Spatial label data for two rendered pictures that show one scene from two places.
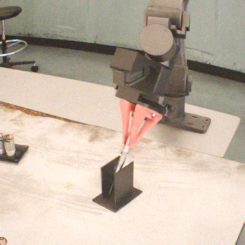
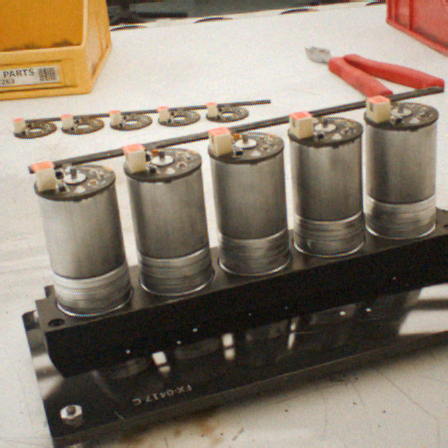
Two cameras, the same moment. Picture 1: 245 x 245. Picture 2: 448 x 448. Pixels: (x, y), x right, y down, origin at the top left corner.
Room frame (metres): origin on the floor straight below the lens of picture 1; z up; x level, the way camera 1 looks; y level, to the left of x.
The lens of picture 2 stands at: (0.97, 0.17, 0.91)
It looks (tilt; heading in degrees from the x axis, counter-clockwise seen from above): 26 degrees down; 152
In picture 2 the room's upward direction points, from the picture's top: 5 degrees counter-clockwise
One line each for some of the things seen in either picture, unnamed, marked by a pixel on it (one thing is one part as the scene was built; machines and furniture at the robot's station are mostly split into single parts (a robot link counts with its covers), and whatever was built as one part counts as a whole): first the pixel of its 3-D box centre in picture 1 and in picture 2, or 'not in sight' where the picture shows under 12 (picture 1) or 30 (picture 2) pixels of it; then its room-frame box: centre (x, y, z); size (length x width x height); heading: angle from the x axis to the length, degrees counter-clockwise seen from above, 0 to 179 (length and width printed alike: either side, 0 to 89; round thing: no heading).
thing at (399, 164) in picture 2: not in sight; (400, 180); (0.76, 0.36, 0.79); 0.02 x 0.02 x 0.05
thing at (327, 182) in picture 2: not in sight; (327, 196); (0.75, 0.33, 0.79); 0.02 x 0.02 x 0.05
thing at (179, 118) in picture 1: (172, 104); not in sight; (0.93, -0.12, 0.79); 0.20 x 0.07 x 0.08; 64
